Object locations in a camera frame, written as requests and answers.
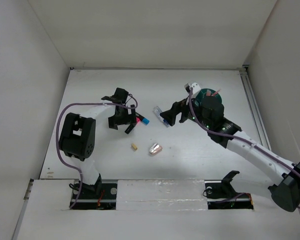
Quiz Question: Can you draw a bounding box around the aluminium rail right side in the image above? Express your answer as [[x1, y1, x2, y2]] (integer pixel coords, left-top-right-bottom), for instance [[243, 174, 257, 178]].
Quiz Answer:
[[238, 65, 272, 151]]

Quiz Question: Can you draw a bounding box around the teal round compartment organizer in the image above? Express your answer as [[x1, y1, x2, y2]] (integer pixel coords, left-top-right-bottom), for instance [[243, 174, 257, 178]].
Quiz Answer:
[[194, 88, 222, 106]]

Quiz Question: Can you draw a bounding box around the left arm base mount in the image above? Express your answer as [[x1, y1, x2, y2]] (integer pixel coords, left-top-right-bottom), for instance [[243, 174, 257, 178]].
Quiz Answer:
[[69, 180, 118, 210]]

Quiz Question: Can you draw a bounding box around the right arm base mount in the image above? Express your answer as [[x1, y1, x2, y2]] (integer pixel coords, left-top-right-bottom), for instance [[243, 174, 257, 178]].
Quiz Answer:
[[202, 170, 254, 210]]

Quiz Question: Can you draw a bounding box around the clear glue bottle blue cap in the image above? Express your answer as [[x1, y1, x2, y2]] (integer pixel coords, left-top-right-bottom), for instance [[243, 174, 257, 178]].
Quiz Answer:
[[153, 106, 171, 128]]

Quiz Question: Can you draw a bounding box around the small yellow eraser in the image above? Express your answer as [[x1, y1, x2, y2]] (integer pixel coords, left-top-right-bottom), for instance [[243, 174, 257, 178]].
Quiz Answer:
[[131, 143, 138, 151]]

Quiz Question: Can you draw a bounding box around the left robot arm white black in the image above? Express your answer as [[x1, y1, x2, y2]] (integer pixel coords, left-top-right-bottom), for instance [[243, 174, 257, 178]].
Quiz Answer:
[[55, 87, 138, 199]]

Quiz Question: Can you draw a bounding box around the pink cap black highlighter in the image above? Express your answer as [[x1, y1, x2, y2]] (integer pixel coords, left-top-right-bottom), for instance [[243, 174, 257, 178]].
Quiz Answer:
[[124, 118, 140, 135]]

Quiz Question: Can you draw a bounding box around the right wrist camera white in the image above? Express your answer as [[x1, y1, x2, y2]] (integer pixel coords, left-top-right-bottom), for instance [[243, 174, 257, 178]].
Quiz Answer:
[[184, 82, 202, 99]]

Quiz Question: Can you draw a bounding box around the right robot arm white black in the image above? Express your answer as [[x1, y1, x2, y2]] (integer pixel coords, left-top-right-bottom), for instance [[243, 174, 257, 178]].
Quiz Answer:
[[160, 96, 300, 212]]

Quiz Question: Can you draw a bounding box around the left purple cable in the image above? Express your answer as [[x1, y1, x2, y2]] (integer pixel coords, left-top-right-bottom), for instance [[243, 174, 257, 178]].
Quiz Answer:
[[54, 93, 140, 210]]

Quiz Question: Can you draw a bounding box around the blue cap black highlighter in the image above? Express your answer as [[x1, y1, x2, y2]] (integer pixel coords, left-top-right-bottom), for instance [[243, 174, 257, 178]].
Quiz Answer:
[[136, 113, 150, 125]]

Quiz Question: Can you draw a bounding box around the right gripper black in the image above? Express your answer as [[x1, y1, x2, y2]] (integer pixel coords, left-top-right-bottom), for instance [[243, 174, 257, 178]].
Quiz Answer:
[[159, 93, 212, 130]]

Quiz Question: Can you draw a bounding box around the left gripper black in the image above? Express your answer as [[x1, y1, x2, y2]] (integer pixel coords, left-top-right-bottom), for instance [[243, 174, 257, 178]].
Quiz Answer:
[[109, 105, 136, 130]]

